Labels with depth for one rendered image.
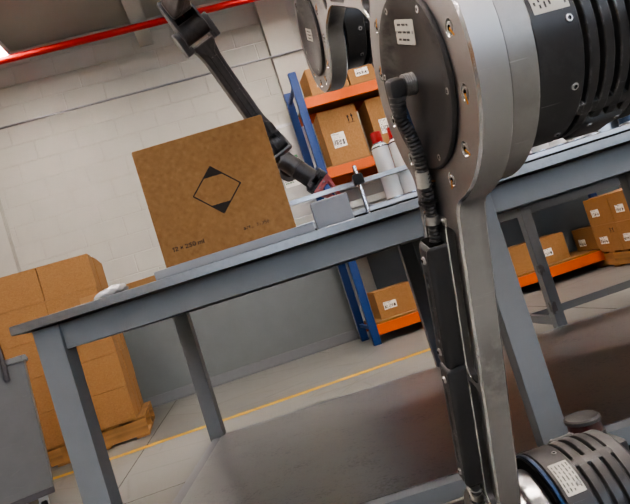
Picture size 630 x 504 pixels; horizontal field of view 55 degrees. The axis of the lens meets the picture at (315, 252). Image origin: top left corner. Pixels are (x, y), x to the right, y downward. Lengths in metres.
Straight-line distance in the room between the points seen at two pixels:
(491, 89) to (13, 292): 4.44
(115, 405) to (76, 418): 3.23
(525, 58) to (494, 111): 0.05
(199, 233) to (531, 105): 0.95
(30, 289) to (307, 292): 2.61
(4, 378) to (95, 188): 3.29
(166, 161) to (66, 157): 5.02
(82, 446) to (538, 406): 0.99
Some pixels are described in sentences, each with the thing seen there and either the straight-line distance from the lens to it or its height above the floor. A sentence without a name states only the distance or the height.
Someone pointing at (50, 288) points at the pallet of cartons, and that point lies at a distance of 4.72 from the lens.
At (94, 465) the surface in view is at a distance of 1.47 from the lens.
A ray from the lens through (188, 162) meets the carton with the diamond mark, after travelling 1.38.
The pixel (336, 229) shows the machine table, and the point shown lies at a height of 0.82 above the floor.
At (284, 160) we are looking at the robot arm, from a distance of 1.76.
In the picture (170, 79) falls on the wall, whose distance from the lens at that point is 6.42.
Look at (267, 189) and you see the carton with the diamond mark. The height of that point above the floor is 0.95.
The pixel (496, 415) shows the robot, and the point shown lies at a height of 0.53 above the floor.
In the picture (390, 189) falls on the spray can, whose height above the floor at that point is 0.91.
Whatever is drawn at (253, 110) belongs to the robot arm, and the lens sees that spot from 1.74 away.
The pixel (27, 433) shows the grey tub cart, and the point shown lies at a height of 0.43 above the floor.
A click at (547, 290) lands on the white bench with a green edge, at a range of 3.07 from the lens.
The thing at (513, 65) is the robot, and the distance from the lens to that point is 0.51.
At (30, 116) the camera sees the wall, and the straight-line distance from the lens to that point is 6.58.
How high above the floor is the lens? 0.74
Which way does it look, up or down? 2 degrees up
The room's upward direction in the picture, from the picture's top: 18 degrees counter-clockwise
